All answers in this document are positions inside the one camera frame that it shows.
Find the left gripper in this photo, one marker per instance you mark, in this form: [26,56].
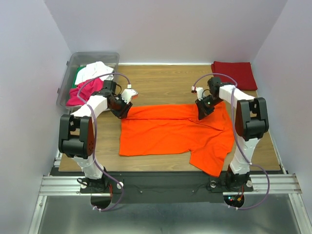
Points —
[123,114]

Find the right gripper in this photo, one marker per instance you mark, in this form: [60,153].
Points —
[202,110]

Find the orange t shirt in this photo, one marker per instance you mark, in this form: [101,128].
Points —
[175,129]

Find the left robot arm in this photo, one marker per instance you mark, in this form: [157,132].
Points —
[77,132]

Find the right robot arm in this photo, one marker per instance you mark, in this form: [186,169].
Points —
[249,122]

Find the pink t shirt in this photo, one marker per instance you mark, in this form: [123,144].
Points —
[93,86]

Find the white t shirt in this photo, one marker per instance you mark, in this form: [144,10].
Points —
[95,72]

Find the green t shirt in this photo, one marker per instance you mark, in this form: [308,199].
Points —
[77,78]

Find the folded dark red t shirt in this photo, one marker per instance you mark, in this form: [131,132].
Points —
[241,72]

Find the clear plastic bin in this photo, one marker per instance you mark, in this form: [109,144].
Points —
[77,60]

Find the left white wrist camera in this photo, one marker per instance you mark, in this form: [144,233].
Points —
[128,94]

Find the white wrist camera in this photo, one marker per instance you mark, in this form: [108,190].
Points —
[199,91]
[128,94]

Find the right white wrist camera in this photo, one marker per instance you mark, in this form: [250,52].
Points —
[199,91]

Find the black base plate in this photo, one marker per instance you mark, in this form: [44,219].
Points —
[125,197]

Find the aluminium frame rail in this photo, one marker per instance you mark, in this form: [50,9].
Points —
[139,183]

